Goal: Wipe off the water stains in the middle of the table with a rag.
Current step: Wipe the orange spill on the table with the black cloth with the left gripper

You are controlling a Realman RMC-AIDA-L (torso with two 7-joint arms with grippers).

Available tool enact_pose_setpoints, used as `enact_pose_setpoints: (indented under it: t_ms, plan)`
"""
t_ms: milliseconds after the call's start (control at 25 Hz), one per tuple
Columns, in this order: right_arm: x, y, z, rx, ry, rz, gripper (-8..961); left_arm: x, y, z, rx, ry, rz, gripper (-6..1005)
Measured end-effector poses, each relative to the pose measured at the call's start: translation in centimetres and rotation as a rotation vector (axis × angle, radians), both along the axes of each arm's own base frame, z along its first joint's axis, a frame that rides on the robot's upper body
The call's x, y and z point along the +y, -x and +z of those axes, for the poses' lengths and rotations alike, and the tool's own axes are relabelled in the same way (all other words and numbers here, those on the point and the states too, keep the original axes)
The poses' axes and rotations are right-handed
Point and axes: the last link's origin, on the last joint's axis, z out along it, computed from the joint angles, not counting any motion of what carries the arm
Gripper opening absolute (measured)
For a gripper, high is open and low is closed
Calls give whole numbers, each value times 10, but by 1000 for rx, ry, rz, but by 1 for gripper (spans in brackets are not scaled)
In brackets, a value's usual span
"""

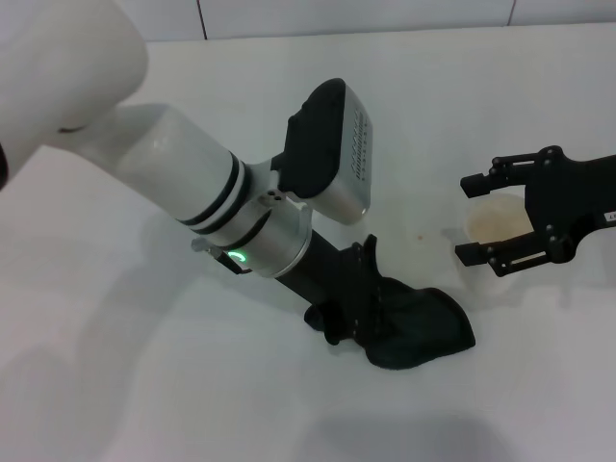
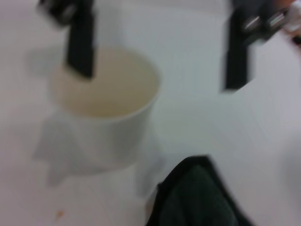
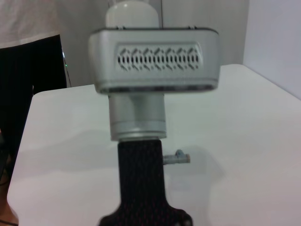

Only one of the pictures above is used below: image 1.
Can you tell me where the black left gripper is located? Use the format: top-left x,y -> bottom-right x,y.
275,229 -> 382,348

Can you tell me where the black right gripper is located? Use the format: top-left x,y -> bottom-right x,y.
453,145 -> 616,279

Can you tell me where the white plastic cup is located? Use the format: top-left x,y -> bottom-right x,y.
453,192 -> 536,297

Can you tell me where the dark blue rag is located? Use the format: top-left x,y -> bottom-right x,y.
358,276 -> 478,372

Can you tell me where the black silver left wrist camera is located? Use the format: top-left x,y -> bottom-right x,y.
280,77 -> 373,227

